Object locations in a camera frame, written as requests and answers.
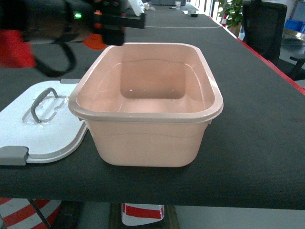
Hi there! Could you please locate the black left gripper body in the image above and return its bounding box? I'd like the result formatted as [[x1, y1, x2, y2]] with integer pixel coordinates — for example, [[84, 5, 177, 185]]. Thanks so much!
[[0, 0, 146, 78]]

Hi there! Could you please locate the white box lid grey handle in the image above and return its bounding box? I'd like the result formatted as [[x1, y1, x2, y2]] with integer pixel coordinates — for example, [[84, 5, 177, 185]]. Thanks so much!
[[0, 79, 87, 166]]

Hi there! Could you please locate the pink plastic storage box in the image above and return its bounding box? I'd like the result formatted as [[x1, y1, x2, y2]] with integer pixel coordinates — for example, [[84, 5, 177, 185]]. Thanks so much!
[[69, 43, 224, 167]]

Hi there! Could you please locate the white paper cup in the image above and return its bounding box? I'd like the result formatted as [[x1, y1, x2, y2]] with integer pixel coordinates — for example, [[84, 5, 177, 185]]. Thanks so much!
[[175, 1, 181, 10]]

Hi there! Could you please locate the green potted plant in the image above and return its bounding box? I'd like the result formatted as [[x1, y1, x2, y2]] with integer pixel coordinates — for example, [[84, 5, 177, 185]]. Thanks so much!
[[218, 0, 243, 37]]

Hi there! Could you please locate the black office chair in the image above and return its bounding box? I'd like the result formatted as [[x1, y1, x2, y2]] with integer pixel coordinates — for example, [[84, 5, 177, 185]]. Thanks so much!
[[242, 0, 305, 81]]

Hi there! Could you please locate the red white traffic cone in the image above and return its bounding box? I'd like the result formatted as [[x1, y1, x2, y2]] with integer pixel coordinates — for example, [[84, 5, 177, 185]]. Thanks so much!
[[109, 203, 179, 229]]

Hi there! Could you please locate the blue bin right shelf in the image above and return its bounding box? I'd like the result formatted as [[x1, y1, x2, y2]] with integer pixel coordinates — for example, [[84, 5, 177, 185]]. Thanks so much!
[[285, 19, 305, 33]]

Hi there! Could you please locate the black table mat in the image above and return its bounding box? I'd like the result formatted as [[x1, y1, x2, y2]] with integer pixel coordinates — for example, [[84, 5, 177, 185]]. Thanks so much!
[[0, 6, 305, 209]]

